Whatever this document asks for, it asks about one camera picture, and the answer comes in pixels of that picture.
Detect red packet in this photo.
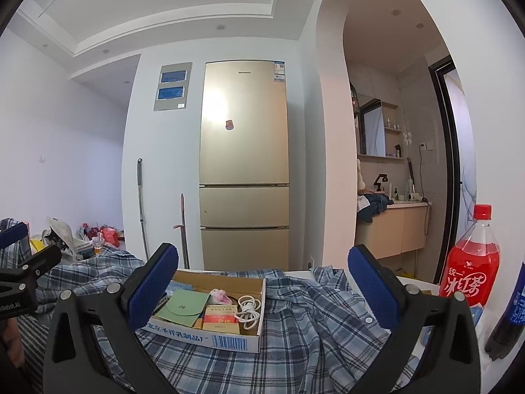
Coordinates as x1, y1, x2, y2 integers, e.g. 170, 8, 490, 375
202, 314, 242, 334

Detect shallow cardboard box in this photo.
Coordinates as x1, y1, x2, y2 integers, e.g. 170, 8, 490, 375
145, 270, 267, 354

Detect dark red broom handle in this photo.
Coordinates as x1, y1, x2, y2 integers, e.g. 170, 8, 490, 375
174, 193, 191, 270

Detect beige sink cabinet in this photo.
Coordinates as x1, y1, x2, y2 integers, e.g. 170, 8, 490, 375
355, 203, 431, 259

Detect green pouch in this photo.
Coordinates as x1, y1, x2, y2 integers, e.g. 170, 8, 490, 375
156, 289, 211, 329

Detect wall shelf niche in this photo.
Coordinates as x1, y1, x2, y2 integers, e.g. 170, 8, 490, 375
383, 102, 405, 159

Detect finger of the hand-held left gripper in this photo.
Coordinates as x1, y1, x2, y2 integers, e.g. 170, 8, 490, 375
18, 245, 63, 280
0, 222, 30, 251

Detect dark cola bottle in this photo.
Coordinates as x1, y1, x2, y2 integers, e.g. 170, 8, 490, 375
485, 260, 525, 361

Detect blue plaid shirt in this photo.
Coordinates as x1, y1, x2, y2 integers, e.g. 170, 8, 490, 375
0, 217, 427, 394

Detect black framed glass door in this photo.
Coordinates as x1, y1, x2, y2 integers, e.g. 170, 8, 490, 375
428, 55, 478, 251

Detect red soda bottle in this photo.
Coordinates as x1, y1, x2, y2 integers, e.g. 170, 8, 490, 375
438, 204, 501, 308

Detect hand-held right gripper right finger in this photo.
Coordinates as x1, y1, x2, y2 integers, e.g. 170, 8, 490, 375
347, 244, 481, 394

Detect red bags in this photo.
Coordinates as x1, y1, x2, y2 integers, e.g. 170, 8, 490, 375
80, 222, 124, 244

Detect wall mirror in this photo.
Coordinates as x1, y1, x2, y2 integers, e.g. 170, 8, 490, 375
359, 100, 386, 157

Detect gold refrigerator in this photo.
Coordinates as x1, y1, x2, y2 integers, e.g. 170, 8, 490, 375
199, 59, 291, 272

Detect grey white bag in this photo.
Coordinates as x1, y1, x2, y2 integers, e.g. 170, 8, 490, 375
45, 216, 93, 261

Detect yellow packet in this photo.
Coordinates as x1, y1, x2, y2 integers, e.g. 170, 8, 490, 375
205, 304, 238, 317

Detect grey electrical panel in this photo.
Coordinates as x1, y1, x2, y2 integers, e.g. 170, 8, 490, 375
153, 61, 193, 112

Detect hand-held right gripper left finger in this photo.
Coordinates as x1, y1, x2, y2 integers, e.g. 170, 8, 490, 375
43, 242, 181, 394

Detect grey mop handle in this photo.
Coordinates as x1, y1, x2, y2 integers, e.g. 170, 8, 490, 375
136, 158, 149, 263

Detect blue clothes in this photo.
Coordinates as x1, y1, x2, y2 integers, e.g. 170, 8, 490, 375
357, 193, 394, 224

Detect person's left hand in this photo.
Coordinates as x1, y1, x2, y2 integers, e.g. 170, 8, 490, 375
5, 319, 27, 368

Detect white cable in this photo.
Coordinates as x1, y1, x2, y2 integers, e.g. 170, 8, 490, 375
235, 295, 263, 331

